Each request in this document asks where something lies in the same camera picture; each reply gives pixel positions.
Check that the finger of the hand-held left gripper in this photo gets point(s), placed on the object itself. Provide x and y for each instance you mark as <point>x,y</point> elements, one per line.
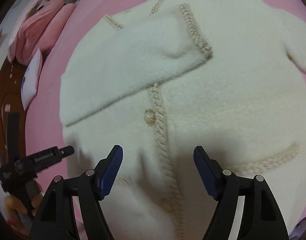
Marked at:
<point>50,155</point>

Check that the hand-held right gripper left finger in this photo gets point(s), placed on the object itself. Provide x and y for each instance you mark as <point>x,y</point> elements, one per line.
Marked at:
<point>110,172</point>

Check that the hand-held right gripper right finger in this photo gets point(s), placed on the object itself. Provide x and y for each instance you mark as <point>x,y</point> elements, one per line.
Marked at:
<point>205,172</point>

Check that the white fuzzy cardigan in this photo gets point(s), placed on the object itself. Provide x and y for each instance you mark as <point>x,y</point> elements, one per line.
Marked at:
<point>133,85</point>

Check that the person's left hand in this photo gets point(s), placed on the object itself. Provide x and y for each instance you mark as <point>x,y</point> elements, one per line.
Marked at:
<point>14,206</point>

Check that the white packet with blue print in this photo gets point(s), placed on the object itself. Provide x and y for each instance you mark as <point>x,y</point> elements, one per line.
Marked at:
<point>31,80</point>

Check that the pink folded quilt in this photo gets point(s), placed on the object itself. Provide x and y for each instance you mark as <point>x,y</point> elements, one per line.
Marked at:
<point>43,30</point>

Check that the brown wooden bed frame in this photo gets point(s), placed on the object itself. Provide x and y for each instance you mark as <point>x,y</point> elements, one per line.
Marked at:
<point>3,100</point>

